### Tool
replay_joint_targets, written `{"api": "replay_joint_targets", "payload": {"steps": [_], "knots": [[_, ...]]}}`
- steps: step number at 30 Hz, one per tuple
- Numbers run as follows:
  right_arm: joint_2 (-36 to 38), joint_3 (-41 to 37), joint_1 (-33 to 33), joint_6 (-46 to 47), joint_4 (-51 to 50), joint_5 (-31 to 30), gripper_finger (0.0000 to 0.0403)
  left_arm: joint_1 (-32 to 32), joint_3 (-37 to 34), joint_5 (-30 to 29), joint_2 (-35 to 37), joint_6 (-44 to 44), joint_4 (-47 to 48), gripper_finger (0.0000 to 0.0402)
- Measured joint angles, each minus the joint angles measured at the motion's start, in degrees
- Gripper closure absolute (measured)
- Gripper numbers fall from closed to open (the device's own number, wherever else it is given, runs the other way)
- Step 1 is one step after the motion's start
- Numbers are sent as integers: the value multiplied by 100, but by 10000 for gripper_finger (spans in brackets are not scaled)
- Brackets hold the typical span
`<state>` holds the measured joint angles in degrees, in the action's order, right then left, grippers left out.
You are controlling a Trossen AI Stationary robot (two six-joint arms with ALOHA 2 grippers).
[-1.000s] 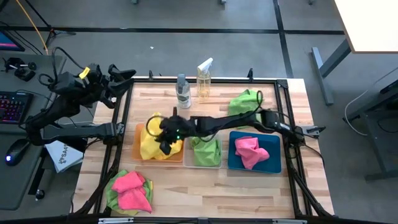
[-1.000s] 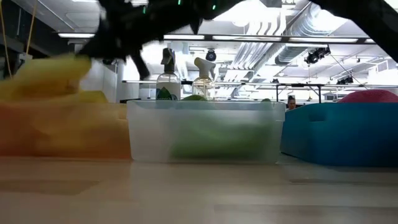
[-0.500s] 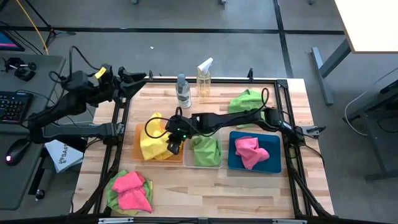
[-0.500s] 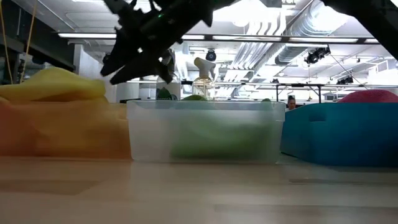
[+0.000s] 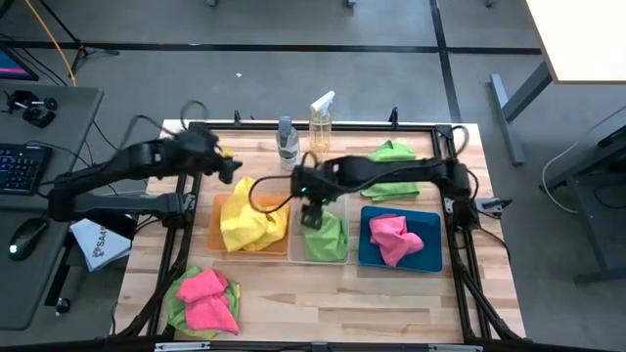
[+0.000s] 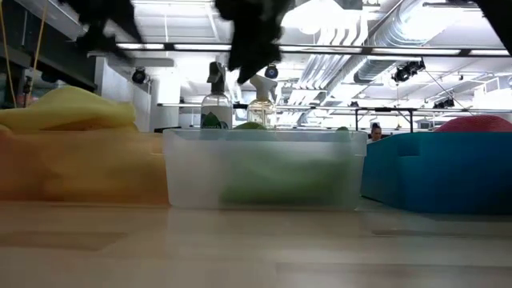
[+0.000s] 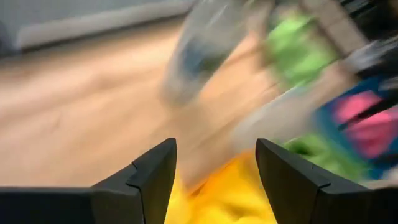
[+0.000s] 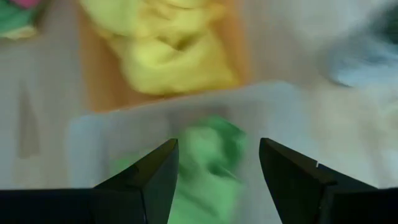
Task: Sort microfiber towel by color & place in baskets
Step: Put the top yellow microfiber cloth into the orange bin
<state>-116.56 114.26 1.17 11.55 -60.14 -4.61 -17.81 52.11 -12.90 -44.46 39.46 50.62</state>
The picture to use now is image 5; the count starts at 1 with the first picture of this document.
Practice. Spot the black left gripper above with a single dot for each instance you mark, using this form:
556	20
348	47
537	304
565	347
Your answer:
198	149

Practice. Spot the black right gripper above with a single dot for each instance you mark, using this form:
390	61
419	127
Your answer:
315	188

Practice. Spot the green microfiber towel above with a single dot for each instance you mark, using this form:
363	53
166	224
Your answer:
173	313
327	242
391	151

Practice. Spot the pink microfiber towel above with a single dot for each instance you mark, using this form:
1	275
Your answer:
210	315
200	286
393	239

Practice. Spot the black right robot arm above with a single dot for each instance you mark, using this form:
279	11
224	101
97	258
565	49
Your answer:
391	168

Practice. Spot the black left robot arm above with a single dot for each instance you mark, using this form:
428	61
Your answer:
122	161

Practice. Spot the clear plastic basket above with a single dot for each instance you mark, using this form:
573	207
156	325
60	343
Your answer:
293	244

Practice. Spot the orange plastic basket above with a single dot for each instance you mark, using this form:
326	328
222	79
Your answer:
215	234

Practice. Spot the blue plastic basket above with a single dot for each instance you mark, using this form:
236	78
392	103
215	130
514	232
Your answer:
430	244

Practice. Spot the silver mounting plate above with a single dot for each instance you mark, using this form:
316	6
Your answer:
455	348
181	346

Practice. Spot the black tripod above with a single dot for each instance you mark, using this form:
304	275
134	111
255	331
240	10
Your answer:
81	47

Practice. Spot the black keyboard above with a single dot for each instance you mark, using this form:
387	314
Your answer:
22	168

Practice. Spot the black computer mouse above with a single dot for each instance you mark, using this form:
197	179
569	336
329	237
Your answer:
27	237

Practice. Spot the black round knob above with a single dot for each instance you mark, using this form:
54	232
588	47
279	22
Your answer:
62	305

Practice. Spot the computer monitor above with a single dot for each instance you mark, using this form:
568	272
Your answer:
12	66

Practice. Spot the grey desk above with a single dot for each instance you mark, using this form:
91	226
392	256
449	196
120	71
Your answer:
19	293

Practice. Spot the white top table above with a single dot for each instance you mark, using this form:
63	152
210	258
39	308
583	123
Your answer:
582	39

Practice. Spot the black aluminium table frame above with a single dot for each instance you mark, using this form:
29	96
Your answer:
342	126

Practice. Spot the grey frame clamp bracket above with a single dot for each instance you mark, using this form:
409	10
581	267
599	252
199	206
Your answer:
491	204

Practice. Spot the black clamp mount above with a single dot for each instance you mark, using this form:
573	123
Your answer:
36	115

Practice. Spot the dark grey desk frame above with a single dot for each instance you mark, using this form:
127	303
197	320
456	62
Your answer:
611	151

